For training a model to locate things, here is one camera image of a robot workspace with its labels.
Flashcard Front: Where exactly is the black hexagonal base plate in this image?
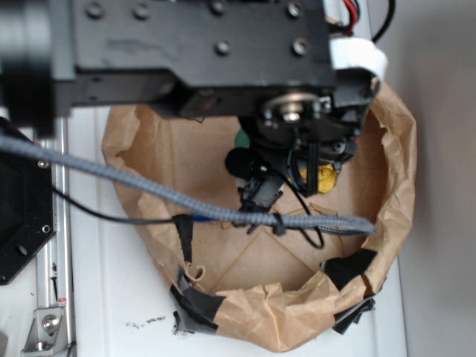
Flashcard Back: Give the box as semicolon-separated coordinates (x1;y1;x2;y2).
0;116;57;286

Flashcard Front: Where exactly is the aluminium extrusion rail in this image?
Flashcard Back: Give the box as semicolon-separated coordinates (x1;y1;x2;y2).
32;118;77;354

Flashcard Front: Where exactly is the white tape wrap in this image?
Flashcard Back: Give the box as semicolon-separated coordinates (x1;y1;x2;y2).
329;37;388;82

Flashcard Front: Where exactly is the green foam ball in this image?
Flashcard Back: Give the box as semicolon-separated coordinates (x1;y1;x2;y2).
234;129;251;148

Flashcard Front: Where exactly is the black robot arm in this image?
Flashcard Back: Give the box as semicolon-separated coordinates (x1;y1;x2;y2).
1;1;387;212

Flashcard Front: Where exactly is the grey braided cable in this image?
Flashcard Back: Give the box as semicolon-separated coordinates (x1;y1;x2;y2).
0;134;376;237

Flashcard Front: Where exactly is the yellow microfiber cloth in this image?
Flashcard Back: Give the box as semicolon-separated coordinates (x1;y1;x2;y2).
299;164;338;194

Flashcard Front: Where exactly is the brown paper bag tray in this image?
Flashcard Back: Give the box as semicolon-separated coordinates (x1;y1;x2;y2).
102;86;417;352

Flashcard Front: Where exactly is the metal corner bracket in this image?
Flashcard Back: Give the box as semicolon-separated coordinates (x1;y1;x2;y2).
21;307;70;356

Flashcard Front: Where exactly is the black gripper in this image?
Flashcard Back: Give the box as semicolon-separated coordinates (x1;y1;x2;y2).
225;93;360;213

